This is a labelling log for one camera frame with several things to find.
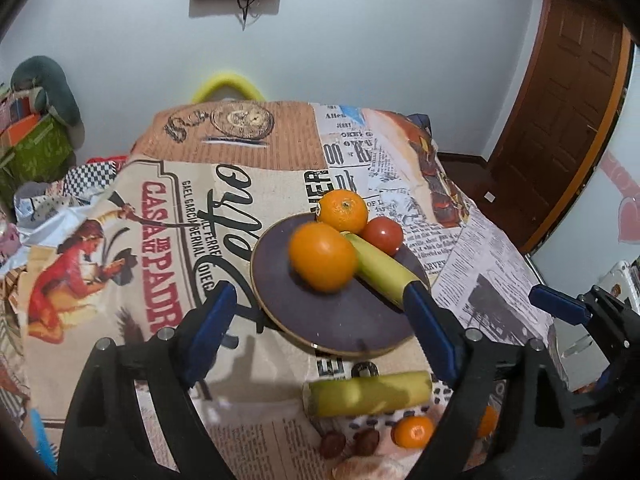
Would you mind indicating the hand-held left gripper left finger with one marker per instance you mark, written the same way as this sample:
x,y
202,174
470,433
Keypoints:
x,y
210,332

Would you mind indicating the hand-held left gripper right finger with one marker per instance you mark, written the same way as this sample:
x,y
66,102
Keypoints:
x,y
431,327

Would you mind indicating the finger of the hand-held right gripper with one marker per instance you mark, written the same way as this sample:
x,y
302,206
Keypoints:
x,y
557,306
607,377

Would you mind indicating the yellow-green banana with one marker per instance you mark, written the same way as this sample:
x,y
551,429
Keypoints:
x,y
380,272
367,392

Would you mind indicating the dark round plate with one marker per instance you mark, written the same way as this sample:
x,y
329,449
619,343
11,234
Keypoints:
x,y
325,317

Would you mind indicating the white object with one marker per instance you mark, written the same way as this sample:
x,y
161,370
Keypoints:
x,y
620,277

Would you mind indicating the red tomato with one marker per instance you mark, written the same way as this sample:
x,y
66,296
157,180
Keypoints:
x,y
382,236

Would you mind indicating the printed tablecloth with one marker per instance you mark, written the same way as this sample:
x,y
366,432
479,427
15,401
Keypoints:
x,y
165,220

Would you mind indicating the large orange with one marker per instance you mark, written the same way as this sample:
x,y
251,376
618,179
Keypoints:
x,y
322,257

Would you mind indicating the orange with green stem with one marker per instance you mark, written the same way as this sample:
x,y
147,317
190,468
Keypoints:
x,y
342,210

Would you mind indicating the brown wooden door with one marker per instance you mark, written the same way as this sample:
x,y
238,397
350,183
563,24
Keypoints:
x,y
565,110

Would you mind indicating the checkered cloth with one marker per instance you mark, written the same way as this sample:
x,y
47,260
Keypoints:
x,y
90,176

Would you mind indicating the blue plastic object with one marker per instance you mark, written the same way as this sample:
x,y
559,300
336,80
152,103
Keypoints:
x,y
42,440

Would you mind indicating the white crumpled cloth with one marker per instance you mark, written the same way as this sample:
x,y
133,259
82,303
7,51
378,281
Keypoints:
x,y
45,210

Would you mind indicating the orange box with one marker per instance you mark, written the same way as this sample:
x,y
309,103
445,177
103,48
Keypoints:
x,y
17,129

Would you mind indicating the grey neck pillow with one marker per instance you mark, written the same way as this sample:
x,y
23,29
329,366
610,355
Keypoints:
x,y
55,90

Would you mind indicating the pink heart wall sticker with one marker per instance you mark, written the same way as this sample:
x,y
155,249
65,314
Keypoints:
x,y
625,210

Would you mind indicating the white wall socket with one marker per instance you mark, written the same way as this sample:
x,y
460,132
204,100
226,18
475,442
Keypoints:
x,y
490,196

